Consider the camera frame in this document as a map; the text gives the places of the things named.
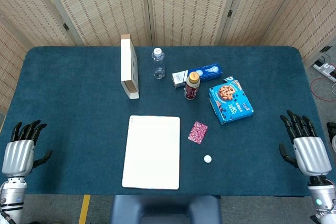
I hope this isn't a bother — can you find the white cardboard box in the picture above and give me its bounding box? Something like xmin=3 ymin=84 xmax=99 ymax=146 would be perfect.
xmin=120 ymin=34 xmax=140 ymax=100

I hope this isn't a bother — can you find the red cable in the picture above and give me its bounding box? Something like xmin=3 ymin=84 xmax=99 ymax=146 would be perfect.
xmin=310 ymin=77 xmax=336 ymax=102

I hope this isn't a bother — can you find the blue white toothpaste box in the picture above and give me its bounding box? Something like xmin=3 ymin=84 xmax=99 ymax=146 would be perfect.
xmin=172 ymin=62 xmax=224 ymax=90

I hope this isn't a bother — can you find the clear plastic water bottle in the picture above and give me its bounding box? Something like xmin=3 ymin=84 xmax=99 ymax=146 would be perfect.
xmin=151 ymin=47 xmax=166 ymax=80

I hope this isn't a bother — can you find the brown coffee bottle gold cap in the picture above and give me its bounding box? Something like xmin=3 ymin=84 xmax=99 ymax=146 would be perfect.
xmin=184 ymin=71 xmax=201 ymax=101

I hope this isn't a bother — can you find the pink patterned packet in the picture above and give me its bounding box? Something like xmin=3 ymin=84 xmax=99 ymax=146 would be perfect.
xmin=187 ymin=121 xmax=208 ymax=145

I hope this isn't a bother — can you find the dark blue table cloth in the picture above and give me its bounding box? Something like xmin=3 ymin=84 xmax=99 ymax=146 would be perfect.
xmin=0 ymin=45 xmax=332 ymax=197

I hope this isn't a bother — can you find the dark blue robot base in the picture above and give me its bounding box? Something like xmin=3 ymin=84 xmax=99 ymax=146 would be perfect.
xmin=110 ymin=195 xmax=223 ymax=224

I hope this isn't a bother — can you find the black equipment stand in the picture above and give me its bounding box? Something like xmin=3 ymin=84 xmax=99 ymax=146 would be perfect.
xmin=326 ymin=122 xmax=336 ymax=154

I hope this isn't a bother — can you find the beige woven folding screen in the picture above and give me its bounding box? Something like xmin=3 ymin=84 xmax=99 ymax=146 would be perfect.
xmin=0 ymin=0 xmax=336 ymax=116

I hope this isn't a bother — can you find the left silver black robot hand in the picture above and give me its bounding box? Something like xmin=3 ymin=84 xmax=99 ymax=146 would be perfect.
xmin=1 ymin=120 xmax=53 ymax=179

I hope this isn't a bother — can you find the blue cookie box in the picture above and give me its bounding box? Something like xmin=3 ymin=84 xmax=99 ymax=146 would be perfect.
xmin=208 ymin=76 xmax=255 ymax=125

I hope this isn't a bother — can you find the white rectangular board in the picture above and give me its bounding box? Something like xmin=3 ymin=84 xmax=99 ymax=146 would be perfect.
xmin=121 ymin=115 xmax=181 ymax=190

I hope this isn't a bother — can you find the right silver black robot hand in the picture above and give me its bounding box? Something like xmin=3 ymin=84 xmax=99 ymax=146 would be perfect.
xmin=278 ymin=110 xmax=332 ymax=177

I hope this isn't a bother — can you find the white power strip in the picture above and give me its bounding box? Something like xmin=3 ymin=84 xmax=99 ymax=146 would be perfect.
xmin=312 ymin=60 xmax=336 ymax=82

